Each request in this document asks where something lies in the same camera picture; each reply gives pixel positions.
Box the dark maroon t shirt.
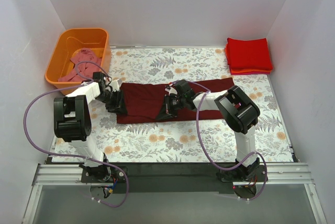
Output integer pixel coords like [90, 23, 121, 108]
[117, 77, 235, 124]

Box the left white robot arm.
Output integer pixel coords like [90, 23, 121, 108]
[53, 72, 127, 182]

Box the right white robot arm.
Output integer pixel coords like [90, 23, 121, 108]
[155, 80, 260, 180]

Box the pink t shirt in basket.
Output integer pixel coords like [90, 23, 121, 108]
[58, 48, 102, 83]

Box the orange plastic basket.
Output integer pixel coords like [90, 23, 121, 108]
[45, 28, 111, 89]

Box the orange folded t shirt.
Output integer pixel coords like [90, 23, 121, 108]
[230, 68, 271, 75]

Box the red folded t shirt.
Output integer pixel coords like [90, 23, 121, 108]
[225, 38, 273, 71]

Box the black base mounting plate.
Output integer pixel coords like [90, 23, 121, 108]
[80, 163, 267, 199]

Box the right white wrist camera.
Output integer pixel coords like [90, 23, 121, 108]
[165, 83, 178, 96]

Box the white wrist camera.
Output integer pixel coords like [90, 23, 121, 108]
[107, 79, 122, 92]
[165, 83, 178, 96]

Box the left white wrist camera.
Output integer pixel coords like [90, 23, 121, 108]
[107, 79, 122, 92]

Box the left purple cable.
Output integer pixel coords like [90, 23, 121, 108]
[23, 61, 130, 208]

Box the aluminium frame rail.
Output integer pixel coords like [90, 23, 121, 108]
[23, 162, 327, 223]

